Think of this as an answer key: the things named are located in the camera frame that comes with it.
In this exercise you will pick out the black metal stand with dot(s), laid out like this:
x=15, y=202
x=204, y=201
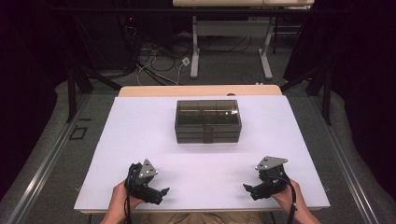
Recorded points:
x=326, y=99
x=72, y=93

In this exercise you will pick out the small metal table clip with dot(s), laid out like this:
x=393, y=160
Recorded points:
x=325, y=187
x=78, y=187

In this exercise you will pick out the aluminium floor rail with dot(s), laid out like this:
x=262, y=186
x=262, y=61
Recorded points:
x=345, y=161
x=46, y=161

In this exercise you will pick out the dark table grommet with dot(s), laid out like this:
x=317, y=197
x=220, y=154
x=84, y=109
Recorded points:
x=231, y=94

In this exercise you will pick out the black curtain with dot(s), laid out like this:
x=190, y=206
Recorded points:
x=25, y=93
x=367, y=77

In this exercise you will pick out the white desk frame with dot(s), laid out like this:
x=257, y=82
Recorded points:
x=230, y=28

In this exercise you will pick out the smoky transparent drawer box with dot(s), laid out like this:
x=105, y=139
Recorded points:
x=205, y=109

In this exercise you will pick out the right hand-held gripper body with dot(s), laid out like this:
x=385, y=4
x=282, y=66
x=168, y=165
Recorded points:
x=271, y=183

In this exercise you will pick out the white table board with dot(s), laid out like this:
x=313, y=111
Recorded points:
x=140, y=124

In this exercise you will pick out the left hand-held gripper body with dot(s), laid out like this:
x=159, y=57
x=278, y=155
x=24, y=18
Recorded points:
x=140, y=186

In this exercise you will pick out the white power adapter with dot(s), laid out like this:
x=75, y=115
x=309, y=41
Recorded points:
x=186, y=61

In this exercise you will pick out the light wooden table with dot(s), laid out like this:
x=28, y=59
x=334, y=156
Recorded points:
x=199, y=90

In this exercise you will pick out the dark device with red light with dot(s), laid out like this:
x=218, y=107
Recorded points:
x=130, y=19

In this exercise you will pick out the person's khaki trousers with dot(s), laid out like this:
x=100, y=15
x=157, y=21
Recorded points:
x=202, y=218

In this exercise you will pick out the person's left hand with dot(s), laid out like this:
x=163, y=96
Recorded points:
x=118, y=200

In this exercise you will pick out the person's right hand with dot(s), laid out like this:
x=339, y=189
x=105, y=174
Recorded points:
x=286, y=196

